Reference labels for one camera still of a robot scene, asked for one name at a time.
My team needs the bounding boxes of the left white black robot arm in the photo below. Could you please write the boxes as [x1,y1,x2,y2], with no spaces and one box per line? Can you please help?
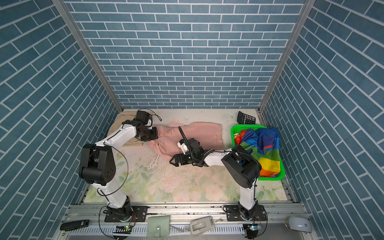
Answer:
[79,120,158,222]

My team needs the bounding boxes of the pink shorts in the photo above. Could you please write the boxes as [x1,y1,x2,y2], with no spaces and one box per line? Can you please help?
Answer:
[149,122,224,160]

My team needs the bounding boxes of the light green wallet pouch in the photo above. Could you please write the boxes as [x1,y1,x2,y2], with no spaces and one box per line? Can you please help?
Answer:
[147,215,171,238]

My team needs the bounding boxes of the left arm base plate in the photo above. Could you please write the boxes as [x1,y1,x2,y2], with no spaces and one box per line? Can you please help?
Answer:
[103,206,148,223]

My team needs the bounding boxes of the black calculator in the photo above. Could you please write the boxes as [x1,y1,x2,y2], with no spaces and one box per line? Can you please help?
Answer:
[237,111,256,125]

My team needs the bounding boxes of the colourful patterned shorts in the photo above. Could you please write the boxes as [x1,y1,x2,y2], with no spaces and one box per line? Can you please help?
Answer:
[234,127,283,178]

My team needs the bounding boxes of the black remote control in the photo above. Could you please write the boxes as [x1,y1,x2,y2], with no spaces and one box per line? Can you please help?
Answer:
[60,220,90,232]

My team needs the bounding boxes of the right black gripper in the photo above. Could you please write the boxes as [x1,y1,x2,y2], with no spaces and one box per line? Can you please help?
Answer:
[169,152,197,166]

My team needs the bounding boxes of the green plastic basket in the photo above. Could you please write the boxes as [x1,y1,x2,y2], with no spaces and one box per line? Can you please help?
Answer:
[230,124,286,181]

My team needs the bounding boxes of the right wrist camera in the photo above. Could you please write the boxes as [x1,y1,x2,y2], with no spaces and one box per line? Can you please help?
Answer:
[177,138,201,155]

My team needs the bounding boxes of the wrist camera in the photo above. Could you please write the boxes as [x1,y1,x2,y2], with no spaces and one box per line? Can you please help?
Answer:
[177,138,201,155]
[134,110,153,127]

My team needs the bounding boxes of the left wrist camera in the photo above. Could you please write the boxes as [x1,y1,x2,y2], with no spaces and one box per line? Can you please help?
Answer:
[134,110,153,127]

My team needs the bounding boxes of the circuit board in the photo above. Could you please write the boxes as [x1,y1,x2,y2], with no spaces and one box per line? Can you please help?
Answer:
[243,224,262,240]
[112,226,132,240]

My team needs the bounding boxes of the beige drawstring shorts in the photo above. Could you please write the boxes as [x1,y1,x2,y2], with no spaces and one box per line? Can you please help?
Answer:
[107,111,143,147]

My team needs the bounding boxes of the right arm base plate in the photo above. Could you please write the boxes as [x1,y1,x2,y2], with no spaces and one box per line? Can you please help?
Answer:
[223,204,268,222]

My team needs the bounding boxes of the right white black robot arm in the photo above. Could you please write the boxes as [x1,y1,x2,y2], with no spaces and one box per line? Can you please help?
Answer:
[170,144,268,221]

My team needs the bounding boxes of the left circuit board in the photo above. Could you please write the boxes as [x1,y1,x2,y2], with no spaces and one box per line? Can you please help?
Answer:
[112,226,132,240]

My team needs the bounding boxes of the white computer mouse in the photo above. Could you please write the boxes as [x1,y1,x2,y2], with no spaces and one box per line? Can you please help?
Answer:
[285,216,313,233]

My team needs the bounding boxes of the right circuit board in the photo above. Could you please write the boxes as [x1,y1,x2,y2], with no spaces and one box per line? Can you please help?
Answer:
[243,224,262,240]

